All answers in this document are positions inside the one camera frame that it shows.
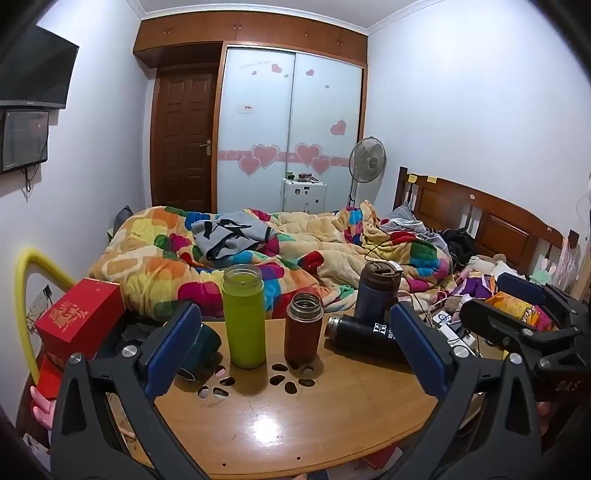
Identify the orange snack packet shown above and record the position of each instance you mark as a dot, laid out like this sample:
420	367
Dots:
521	307

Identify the dark green cup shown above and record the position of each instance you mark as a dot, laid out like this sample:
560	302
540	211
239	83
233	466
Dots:
207	344

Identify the wardrobe with heart stickers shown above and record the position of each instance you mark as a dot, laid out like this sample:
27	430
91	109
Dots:
286	120

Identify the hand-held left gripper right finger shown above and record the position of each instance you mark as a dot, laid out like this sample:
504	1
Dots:
418	350

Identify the brown wooden door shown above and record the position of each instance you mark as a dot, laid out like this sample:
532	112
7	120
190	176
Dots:
182	138

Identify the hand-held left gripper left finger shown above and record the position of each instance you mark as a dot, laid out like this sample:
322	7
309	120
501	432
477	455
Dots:
173	350

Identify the grey striped cloth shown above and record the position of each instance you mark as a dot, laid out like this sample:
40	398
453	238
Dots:
408	226

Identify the red gift box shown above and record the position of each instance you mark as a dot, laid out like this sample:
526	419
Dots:
76	318

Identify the black standing fan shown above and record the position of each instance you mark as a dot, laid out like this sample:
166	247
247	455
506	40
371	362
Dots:
367	159

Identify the wooden bed headboard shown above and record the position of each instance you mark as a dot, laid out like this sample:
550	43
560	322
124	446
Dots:
498	226

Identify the brown metal cup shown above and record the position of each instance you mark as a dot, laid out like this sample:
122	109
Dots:
303	337

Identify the dark wall-mounted box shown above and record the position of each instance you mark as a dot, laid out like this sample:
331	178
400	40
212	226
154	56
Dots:
23	138

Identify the pink plastic toy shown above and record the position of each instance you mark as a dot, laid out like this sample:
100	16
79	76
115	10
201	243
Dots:
44	408

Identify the dark blue thermos brown lid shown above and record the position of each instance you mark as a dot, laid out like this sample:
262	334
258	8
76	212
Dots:
374	295

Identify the white power strip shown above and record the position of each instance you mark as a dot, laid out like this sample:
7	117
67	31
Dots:
455	334

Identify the black wall television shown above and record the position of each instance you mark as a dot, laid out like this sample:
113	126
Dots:
37	69

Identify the wooden overhead cabinet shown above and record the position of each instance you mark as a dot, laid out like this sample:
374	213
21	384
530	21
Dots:
249	30

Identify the black clothing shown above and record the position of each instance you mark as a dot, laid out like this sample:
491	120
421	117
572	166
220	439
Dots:
461	244

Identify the grey black garment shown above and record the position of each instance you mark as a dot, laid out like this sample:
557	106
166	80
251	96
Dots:
231	233

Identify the yellow foam tube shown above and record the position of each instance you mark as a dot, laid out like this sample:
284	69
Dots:
25	295

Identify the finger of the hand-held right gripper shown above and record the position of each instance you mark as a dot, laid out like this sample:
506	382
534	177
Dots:
524	286
498	327

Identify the person's right hand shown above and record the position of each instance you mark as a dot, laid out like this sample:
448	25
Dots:
545	417

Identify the colourful patterned blanket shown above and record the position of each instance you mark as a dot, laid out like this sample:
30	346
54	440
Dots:
157	258

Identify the purple cloth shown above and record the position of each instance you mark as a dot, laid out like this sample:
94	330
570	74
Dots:
478	288

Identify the black thermos bottle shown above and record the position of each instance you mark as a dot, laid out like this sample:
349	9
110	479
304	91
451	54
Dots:
364	334

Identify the beige plush toy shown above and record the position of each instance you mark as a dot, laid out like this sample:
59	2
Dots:
485	264

